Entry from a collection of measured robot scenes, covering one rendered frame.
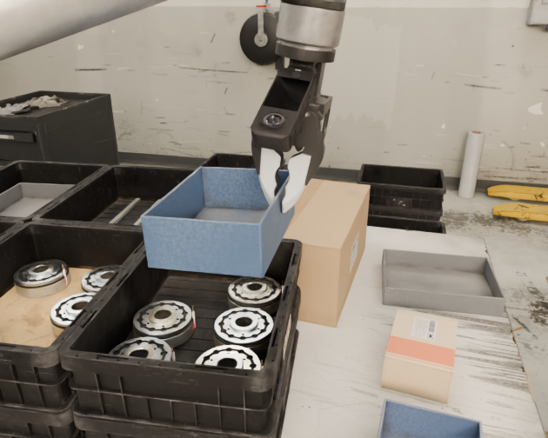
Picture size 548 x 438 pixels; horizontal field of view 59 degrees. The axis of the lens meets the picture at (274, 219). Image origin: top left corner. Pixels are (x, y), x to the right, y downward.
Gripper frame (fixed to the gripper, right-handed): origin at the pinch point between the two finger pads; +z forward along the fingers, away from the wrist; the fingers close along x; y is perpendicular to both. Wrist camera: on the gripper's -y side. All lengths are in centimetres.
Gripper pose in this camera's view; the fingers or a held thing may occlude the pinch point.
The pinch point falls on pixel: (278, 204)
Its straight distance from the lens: 64.7
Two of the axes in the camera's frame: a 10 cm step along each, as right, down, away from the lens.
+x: -9.5, -2.3, 1.9
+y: 2.8, -3.9, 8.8
